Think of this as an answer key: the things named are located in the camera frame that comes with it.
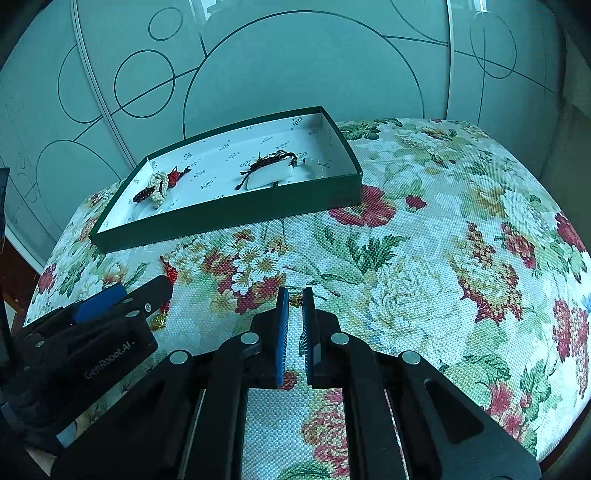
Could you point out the frosted glass wardrobe door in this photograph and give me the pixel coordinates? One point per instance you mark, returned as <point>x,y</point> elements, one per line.
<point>300,60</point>
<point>503,64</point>
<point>37,115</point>

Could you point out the pale jade bangle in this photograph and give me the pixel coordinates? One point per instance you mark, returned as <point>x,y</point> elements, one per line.
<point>147,211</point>

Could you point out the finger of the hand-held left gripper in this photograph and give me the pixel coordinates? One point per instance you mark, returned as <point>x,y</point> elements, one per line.
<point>154,293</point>
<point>99,302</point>

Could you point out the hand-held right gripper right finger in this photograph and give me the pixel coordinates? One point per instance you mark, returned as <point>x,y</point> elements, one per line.
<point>308,341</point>

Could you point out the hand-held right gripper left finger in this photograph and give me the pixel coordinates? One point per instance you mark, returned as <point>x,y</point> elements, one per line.
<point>281,341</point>

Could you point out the floral embroidered cloth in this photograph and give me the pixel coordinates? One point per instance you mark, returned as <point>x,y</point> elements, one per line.
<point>415,258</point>

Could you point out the small gold earring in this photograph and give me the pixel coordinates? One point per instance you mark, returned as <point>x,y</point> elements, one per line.
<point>295,302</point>

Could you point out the green cardboard box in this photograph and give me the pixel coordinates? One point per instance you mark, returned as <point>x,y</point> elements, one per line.
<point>231,221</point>

